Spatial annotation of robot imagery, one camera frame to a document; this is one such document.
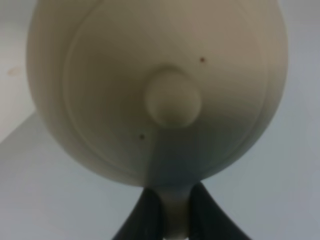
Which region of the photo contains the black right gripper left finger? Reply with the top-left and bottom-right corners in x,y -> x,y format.
113,188 -> 168,240

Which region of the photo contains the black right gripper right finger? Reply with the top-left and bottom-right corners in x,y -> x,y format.
188,182 -> 250,240

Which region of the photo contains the beige ceramic teapot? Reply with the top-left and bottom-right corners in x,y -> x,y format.
26,0 -> 288,240

